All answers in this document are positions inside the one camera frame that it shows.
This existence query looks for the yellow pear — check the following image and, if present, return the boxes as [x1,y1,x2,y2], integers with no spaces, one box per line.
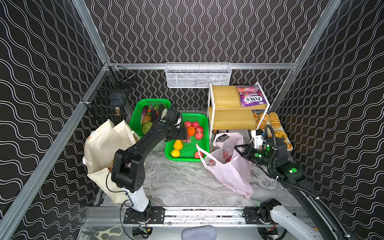
[173,140,184,151]

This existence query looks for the pink plastic grocery bag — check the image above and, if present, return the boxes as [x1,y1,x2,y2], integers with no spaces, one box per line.
[196,133,254,199]

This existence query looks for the green plastic basket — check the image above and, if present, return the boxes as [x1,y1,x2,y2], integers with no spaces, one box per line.
[129,99,171,137]
[165,113,210,162]

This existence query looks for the cream canvas tote bag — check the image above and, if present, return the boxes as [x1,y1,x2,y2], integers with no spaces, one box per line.
[83,120,139,203]

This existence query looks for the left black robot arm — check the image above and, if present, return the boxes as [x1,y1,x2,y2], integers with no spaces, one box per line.
[111,109,188,224]

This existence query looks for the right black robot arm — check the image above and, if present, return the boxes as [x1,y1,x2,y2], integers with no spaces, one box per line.
[234,125,356,240]

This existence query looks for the orange tangerine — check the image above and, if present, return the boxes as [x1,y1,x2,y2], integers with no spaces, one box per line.
[187,126,196,137]

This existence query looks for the yellow lemon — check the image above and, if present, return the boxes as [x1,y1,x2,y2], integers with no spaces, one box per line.
[171,149,181,158]

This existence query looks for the green cabbage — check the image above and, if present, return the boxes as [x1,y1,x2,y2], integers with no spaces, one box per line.
[142,121,153,135]

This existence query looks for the red apple front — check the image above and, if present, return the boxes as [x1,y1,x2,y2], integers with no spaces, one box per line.
[194,151,204,159]

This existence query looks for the tray of bread rolls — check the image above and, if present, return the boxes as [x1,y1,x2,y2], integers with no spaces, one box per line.
[253,112,293,152]

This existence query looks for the purple eggplant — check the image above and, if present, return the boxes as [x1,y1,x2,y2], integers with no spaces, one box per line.
[141,105,148,124]

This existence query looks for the white wooden two-tier shelf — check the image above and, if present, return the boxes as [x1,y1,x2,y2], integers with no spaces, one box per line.
[207,82,270,141]

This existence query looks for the purple Fox's berries candy bag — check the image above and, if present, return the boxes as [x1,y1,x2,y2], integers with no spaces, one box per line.
[237,86,266,107]

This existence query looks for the grey padded cushion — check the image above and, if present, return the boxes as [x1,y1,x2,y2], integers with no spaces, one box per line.
[182,225,217,240]

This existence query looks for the white wire wall basket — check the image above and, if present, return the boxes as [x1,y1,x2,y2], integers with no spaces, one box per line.
[165,62,232,89]

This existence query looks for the black wire wall rack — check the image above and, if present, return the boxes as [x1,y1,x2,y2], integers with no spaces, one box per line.
[81,66,137,125]

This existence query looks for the white-handled scissors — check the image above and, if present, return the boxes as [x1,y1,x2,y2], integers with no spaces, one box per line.
[95,227,123,240]

